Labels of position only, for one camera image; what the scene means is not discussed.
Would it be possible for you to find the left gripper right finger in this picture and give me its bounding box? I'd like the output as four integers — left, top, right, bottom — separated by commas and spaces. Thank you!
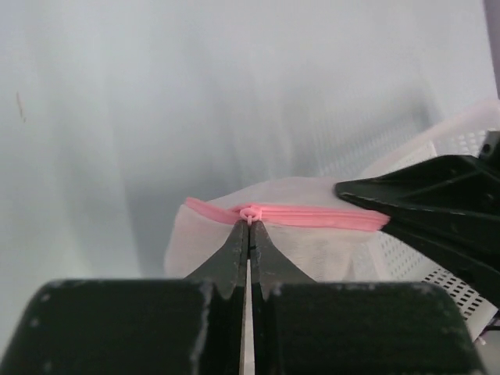
248, 223, 486, 374

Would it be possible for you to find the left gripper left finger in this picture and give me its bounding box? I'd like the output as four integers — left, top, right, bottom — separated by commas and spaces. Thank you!
1, 222, 249, 374

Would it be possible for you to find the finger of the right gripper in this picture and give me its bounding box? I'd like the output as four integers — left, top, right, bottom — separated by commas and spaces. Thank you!
334, 155, 499, 297

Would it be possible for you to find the white perforated plastic tray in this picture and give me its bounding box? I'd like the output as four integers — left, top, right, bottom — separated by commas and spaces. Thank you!
334, 100, 499, 338

